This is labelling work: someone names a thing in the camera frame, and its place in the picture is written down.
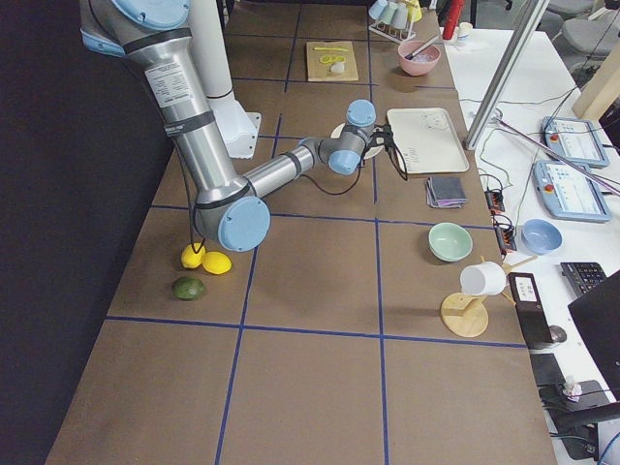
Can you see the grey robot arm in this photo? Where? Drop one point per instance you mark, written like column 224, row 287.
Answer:
column 180, row 49

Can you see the white rectangular tray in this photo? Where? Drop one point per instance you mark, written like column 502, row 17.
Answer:
column 427, row 140

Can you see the yellow lemon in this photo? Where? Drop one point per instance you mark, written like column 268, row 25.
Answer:
column 191, row 256
column 216, row 263

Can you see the beige round plate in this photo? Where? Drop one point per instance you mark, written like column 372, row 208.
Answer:
column 371, row 152

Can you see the green avocado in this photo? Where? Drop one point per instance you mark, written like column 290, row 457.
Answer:
column 188, row 288

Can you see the green bowl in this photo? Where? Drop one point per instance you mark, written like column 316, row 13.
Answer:
column 450, row 242

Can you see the grey folded cloth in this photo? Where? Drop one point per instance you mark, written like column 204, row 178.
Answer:
column 445, row 192

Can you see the bamboo cutting board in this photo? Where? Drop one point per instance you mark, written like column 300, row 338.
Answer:
column 317, row 72

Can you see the wooden mug stand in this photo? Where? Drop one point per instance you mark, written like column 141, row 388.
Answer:
column 465, row 314

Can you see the white mug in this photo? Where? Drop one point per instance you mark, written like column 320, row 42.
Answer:
column 487, row 278

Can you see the yellow plastic knife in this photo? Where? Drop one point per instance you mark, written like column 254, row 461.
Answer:
column 330, row 48

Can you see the orange circuit board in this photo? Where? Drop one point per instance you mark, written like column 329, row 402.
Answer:
column 502, row 224

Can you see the pink bowl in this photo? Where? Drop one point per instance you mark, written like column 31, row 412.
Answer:
column 423, row 63

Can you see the blue bowl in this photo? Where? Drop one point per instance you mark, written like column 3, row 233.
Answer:
column 540, row 236

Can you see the light blue cup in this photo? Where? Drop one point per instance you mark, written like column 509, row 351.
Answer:
column 400, row 17

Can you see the grey blue cup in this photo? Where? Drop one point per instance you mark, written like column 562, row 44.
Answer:
column 377, row 9

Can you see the black box device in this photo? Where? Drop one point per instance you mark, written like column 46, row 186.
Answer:
column 529, row 309

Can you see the yellow cup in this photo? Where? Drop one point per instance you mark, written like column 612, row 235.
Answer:
column 414, row 10

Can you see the paper cup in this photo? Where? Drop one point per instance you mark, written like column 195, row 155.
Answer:
column 464, row 31

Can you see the near teach pendant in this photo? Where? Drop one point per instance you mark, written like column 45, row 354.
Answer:
column 569, row 195

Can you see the teach pendant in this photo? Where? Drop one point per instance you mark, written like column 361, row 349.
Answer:
column 576, row 140
column 569, row 195

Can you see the black computer mouse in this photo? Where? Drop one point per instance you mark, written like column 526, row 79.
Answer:
column 558, row 334

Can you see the red bottle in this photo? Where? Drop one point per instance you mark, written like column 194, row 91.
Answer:
column 454, row 13

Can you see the black keyboard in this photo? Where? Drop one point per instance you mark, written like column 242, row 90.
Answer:
column 583, row 276

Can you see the far teach pendant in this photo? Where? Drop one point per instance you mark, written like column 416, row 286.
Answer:
column 576, row 140

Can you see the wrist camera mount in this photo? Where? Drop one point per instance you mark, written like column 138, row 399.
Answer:
column 382, row 135

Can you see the white wire cup rack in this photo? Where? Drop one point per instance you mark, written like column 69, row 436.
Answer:
column 391, row 33

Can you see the metal handled brush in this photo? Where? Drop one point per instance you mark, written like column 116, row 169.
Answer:
column 421, row 48

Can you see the white pillar mount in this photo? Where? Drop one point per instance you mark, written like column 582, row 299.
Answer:
column 239, row 128

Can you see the aluminium frame post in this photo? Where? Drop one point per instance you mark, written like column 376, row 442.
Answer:
column 527, row 22

